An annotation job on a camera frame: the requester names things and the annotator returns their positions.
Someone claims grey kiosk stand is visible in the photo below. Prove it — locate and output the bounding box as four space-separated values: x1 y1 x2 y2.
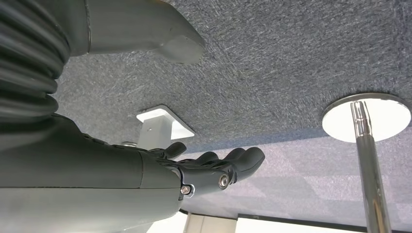
136 104 196 152

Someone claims chrome stanchion with round base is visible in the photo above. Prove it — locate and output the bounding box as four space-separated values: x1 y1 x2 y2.
322 93 412 233

